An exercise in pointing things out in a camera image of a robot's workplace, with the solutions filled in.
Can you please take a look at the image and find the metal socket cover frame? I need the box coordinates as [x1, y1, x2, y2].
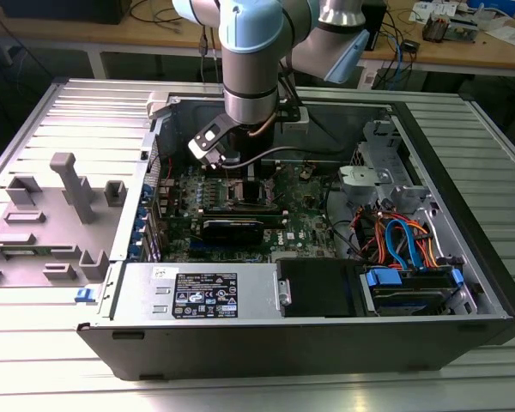
[262, 169, 281, 203]

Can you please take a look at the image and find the CPU socket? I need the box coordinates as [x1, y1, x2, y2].
[226, 178, 278, 206]

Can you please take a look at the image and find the blue expansion slot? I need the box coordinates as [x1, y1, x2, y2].
[187, 238, 209, 260]

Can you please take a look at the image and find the black drive bay cover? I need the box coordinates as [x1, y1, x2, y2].
[276, 258, 364, 319]

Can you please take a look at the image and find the green motherboard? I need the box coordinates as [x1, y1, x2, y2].
[159, 159, 342, 264]

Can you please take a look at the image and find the black graphics card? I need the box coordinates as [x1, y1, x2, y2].
[200, 217, 266, 248]

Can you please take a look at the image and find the silver metal drive cage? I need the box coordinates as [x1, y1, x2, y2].
[337, 118, 439, 215]

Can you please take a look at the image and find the black computer tower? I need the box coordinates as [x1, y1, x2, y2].
[363, 0, 388, 52]

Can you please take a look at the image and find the silver power supply box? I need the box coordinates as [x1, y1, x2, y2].
[110, 260, 281, 322]

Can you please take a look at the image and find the black grey PC case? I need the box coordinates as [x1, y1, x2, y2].
[75, 88, 515, 383]

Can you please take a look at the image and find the copper coil transformer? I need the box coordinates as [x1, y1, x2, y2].
[422, 11, 450, 43]

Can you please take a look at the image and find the grey plastic parts rack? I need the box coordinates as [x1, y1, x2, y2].
[0, 152, 128, 289]

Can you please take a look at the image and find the hard disk blue carrier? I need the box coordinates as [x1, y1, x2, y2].
[359, 265, 467, 318]

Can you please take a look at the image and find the printed paper stack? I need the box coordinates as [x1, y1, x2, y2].
[409, 0, 458, 23]

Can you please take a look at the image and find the black equipment box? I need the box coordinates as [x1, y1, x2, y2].
[0, 0, 133, 26]

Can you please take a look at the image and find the wooden workbench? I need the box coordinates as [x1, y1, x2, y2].
[0, 0, 515, 81]

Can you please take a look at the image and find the green circuit board device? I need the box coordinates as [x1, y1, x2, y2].
[445, 15, 484, 45]

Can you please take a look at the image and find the white paper sheet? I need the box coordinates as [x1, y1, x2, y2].
[483, 24, 515, 47]

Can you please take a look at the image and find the grey camera cable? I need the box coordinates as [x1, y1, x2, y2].
[218, 145, 304, 169]

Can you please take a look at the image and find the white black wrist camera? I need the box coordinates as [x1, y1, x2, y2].
[187, 112, 238, 171]

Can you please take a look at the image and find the red black fan wire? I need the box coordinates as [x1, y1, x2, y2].
[148, 152, 173, 184]

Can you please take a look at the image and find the thick black cable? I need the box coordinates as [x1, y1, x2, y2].
[319, 179, 366, 262]

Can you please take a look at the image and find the blue network cable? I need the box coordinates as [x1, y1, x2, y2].
[385, 32, 409, 89]

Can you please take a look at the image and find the blue SATA cable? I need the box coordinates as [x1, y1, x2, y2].
[385, 217, 428, 272]

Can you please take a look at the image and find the coloured power wire bundle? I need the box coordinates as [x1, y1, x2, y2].
[351, 204, 454, 270]

